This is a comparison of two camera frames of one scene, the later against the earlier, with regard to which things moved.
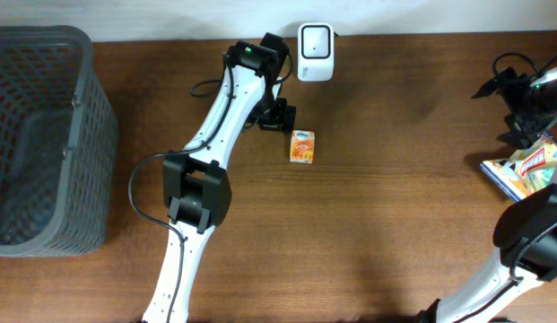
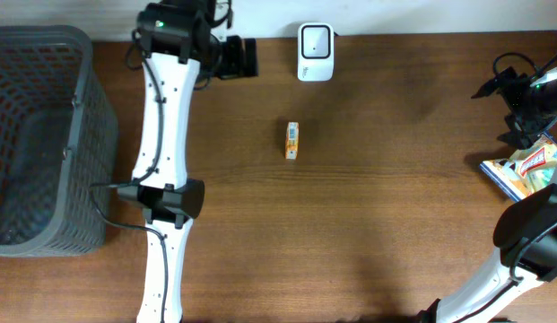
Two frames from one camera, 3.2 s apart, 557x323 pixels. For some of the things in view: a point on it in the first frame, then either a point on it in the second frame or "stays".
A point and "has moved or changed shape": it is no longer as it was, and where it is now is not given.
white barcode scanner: [316, 52] stays
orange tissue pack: [301, 145] has moved or changed shape
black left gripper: [278, 117] → [249, 56]
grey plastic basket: [54, 143] stays
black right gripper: [526, 132] stays
